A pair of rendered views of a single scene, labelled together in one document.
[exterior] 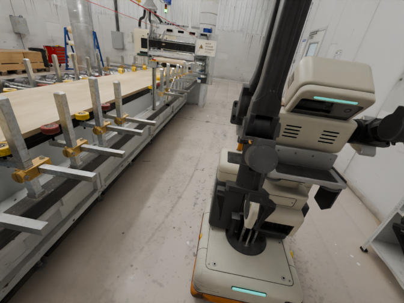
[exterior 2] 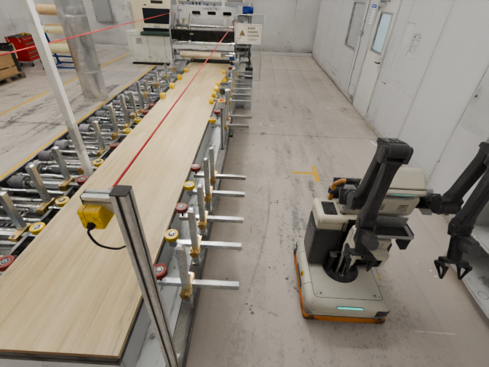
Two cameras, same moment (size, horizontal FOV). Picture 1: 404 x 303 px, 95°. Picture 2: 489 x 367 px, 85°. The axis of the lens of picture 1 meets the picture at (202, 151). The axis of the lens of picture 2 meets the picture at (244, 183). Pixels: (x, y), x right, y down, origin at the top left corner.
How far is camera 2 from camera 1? 0.99 m
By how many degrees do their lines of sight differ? 8
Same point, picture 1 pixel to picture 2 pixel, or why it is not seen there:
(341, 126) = (410, 202)
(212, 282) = (321, 306)
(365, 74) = (421, 178)
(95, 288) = (226, 323)
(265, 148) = (372, 239)
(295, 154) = (382, 220)
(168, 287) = (282, 315)
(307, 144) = (389, 212)
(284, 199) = not seen: hidden behind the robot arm
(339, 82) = (407, 186)
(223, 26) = not seen: outside the picture
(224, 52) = (260, 11)
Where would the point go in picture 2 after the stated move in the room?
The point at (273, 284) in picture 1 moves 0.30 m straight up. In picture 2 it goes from (367, 301) to (381, 275)
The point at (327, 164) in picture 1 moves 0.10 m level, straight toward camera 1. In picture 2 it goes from (402, 223) to (399, 234)
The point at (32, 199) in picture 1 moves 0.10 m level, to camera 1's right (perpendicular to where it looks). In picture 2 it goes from (197, 266) to (214, 266)
